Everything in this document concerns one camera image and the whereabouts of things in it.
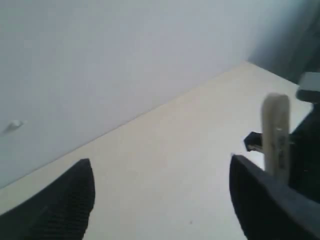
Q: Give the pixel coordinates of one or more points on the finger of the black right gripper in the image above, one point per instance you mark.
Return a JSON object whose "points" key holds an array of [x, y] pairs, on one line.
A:
{"points": [[253, 142]]}

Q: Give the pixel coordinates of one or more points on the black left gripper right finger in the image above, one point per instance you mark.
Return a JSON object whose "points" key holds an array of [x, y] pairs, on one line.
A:
{"points": [[268, 209]]}

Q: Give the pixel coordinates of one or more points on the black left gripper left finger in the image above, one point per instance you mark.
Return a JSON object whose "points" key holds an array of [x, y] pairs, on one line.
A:
{"points": [[60, 211]]}

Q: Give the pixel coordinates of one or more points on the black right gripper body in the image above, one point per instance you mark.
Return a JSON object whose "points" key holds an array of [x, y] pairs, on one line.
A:
{"points": [[305, 155]]}

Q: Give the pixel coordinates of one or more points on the white paint brush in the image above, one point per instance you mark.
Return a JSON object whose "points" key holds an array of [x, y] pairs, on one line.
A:
{"points": [[275, 123]]}

